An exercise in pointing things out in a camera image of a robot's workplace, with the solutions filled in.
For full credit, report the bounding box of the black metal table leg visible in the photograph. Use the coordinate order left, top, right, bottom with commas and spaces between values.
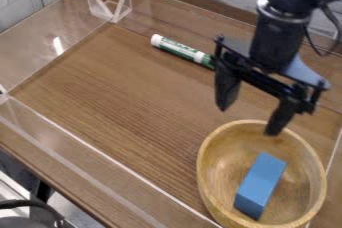
37, 180, 53, 203

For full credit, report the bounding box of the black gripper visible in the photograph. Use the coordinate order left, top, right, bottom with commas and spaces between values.
212, 5, 329, 136

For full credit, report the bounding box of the brown wooden bowl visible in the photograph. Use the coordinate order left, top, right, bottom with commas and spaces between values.
197, 120, 328, 228

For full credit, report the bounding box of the blue rectangular block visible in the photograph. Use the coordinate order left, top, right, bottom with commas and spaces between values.
234, 153, 286, 220

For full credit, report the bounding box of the green and white marker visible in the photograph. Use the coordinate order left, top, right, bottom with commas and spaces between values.
152, 34, 214, 69

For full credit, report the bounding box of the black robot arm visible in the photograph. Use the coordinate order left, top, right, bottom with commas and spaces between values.
212, 0, 342, 136

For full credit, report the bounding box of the black cable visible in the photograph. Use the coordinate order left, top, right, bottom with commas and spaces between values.
0, 198, 66, 228

